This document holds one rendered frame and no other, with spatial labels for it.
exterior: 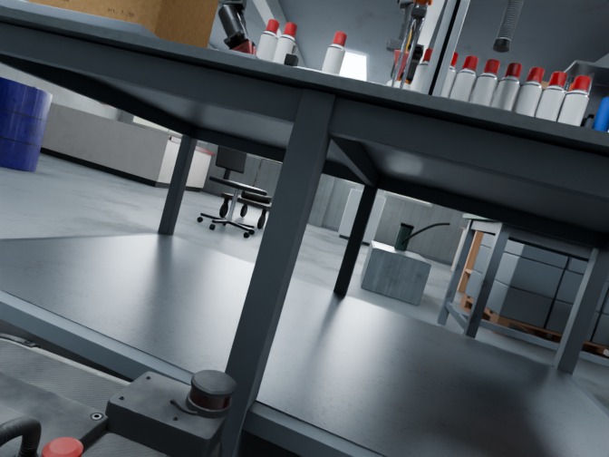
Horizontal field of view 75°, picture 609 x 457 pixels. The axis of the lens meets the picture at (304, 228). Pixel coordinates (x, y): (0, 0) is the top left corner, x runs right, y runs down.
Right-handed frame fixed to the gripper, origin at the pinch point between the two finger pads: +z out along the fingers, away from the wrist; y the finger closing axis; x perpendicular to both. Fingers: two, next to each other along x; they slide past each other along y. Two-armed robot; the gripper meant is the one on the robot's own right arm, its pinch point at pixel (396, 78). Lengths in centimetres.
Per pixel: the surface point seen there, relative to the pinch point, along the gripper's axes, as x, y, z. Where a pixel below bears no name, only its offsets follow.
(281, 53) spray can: 8.2, 32.1, 2.9
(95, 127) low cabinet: -506, 558, 33
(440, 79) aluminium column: 23.0, -12.3, 5.7
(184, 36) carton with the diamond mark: 33, 46, 12
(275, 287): 49, 4, 56
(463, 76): 8.6, -17.2, -1.1
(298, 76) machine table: 52, 10, 20
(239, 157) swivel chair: -315, 183, 20
